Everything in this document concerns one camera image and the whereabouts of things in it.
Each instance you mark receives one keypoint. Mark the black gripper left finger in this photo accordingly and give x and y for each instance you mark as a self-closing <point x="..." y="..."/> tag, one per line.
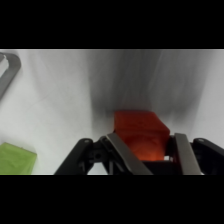
<point x="123" y="151"/>

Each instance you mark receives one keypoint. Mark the red cube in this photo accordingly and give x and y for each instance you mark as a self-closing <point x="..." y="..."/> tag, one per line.
<point x="141" y="128"/>

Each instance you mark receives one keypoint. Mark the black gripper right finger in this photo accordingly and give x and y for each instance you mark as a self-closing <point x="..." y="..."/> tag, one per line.
<point x="185" y="156"/>

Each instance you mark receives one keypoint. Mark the green cube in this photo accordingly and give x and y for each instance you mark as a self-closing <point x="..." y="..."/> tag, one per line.
<point x="15" y="160"/>

